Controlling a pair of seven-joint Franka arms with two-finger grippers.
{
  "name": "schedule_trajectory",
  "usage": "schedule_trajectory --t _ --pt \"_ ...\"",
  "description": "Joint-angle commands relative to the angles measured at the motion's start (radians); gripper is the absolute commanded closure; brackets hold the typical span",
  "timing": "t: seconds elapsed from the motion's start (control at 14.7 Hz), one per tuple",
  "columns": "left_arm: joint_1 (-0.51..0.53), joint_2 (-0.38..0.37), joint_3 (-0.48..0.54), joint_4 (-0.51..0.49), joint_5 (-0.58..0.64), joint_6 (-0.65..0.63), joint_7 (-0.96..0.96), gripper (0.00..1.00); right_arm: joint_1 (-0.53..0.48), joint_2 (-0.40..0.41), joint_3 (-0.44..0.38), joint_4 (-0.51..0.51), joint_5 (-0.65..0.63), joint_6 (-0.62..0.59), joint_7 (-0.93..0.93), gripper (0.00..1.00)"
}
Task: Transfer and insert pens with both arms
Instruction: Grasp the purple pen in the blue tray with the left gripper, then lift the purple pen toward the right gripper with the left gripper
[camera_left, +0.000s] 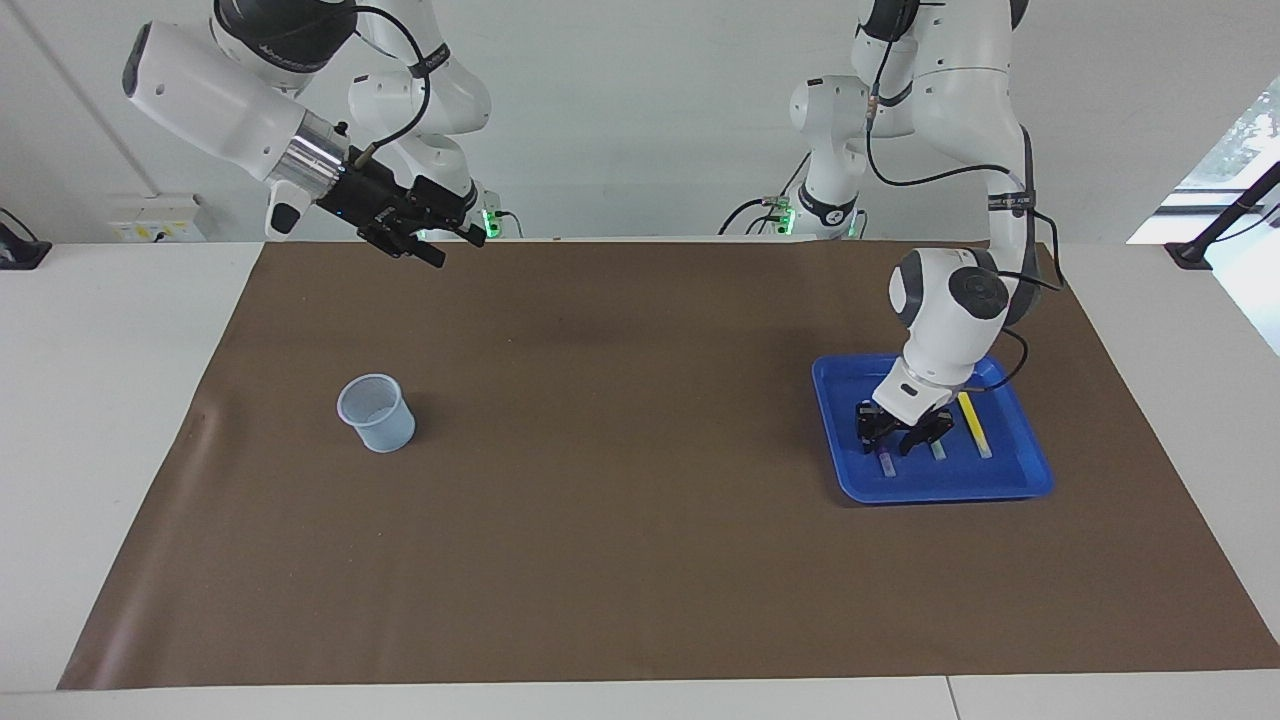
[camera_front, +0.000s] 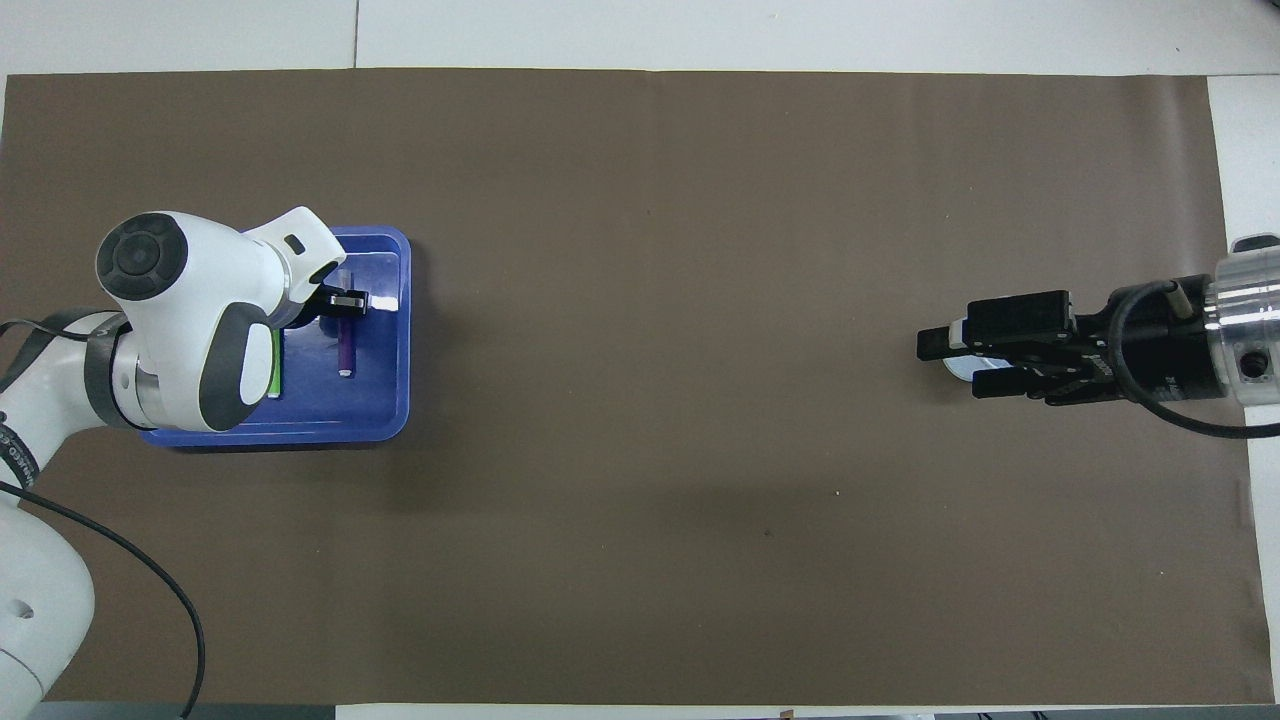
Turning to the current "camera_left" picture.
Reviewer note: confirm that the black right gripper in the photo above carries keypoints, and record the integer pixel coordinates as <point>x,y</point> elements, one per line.
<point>385,200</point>

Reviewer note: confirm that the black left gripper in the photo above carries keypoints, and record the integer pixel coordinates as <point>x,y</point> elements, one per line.
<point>890,418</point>

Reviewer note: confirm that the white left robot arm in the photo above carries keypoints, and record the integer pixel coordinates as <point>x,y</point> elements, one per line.
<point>950,310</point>

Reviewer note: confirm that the blue plastic tray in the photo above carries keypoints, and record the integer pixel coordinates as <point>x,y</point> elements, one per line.
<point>930,485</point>

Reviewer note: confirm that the yellow marker pen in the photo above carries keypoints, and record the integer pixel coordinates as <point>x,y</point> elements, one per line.
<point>975,428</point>

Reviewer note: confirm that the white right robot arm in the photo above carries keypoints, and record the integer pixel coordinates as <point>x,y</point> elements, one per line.
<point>220,100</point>

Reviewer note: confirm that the window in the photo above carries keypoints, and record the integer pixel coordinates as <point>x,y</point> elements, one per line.
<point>1235,180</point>

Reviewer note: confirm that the translucent plastic cup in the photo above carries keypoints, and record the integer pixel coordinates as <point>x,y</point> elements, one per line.
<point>385,430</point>

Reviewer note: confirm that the black clamp stand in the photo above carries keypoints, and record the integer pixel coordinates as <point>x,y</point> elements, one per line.
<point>1215,230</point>

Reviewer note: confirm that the black desk device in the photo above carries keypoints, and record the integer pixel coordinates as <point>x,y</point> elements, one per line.
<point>20,250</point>

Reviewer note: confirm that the brown paper table mat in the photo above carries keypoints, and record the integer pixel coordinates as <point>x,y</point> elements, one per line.
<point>640,560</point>

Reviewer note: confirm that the white wall power socket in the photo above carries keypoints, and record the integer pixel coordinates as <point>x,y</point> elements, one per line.
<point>160,220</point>

